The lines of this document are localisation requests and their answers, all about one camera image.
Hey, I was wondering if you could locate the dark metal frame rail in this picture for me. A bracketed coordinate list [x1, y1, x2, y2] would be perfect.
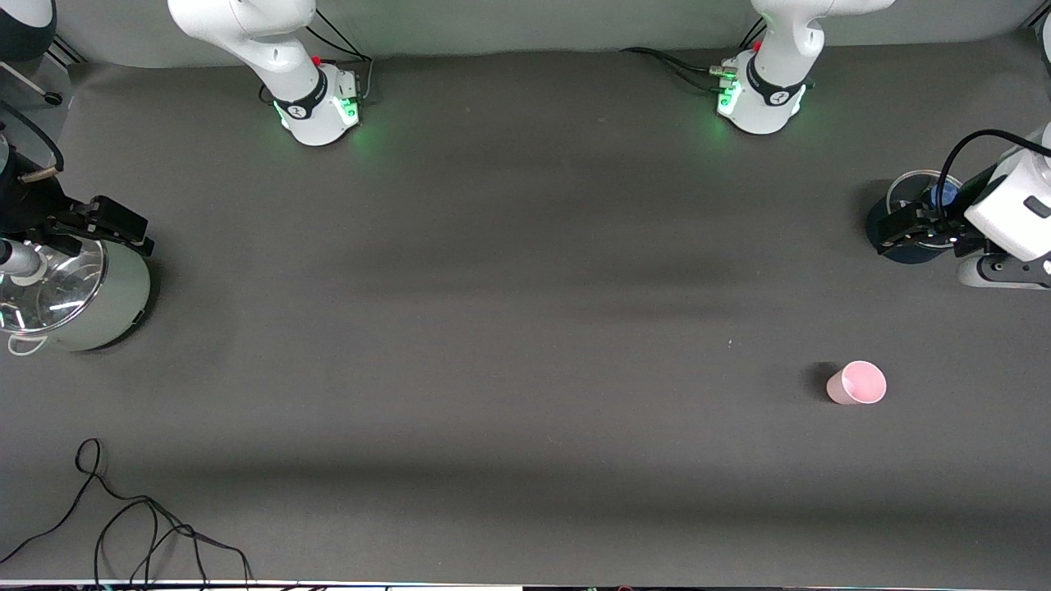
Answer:
[37, 31, 88, 67]

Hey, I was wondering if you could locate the black right arm base cable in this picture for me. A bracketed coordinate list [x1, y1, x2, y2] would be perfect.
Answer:
[305, 8, 375, 104]

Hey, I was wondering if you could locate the thin black loose cable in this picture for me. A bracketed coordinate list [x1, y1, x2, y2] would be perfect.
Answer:
[0, 438, 252, 586]

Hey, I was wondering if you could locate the glass lid with blue knob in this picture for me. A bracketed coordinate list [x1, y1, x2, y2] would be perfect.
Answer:
[887, 170, 980, 250]

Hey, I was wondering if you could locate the black arm base cable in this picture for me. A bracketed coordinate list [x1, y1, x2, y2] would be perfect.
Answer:
[620, 47, 737, 93]
[305, 8, 375, 104]

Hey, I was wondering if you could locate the black right arm wrist cable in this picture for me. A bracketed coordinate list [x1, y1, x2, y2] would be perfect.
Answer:
[0, 102, 66, 183]

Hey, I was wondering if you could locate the black left arm wrist cable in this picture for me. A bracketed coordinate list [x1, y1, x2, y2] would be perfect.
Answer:
[936, 128, 1051, 216]

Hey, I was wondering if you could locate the black left arm base cable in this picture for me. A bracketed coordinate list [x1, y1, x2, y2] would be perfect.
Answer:
[620, 47, 737, 93]

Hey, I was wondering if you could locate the black arm wrist cable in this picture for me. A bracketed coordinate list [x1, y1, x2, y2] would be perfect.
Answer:
[0, 102, 66, 183]
[936, 128, 1051, 216]

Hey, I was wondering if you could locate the glass lid with beige knob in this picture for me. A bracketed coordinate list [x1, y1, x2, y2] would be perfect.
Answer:
[0, 236, 108, 334]

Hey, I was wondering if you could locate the pink plastic cup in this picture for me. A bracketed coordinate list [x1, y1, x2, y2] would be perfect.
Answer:
[826, 360, 888, 405]

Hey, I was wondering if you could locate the pale green cooking pot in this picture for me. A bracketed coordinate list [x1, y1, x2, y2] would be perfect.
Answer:
[0, 238, 154, 355]

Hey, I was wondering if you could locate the dark blue saucepan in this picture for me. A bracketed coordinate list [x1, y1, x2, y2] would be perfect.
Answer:
[866, 170, 980, 265]

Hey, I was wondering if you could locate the dark grey table cloth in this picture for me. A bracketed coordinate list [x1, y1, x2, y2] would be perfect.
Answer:
[0, 33, 1051, 588]

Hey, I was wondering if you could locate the stand leg with black caster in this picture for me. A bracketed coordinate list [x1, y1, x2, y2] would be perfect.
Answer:
[0, 59, 64, 108]

